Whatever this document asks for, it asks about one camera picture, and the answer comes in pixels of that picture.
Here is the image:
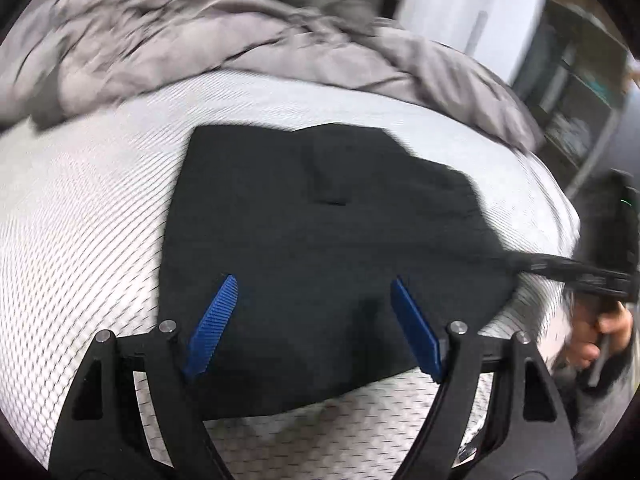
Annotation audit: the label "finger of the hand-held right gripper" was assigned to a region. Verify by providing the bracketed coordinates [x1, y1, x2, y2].
[505, 252, 635, 301]

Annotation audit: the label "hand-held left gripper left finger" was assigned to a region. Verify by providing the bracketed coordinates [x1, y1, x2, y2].
[47, 274, 238, 480]

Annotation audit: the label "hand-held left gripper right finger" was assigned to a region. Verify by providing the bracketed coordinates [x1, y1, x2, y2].
[390, 277, 578, 480]

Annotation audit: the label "black pants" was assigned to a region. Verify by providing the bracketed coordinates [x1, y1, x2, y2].
[159, 122, 521, 421]

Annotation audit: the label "person's right forearm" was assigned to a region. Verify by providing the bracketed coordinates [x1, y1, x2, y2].
[550, 347, 638, 466]

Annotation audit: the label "person's right hand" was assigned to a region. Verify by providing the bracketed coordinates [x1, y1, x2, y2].
[570, 304, 633, 370]

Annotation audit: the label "white mattress bed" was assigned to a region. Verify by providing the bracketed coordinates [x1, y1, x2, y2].
[0, 67, 583, 480]

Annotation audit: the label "grey crumpled blanket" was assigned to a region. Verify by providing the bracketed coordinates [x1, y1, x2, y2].
[0, 0, 546, 156]

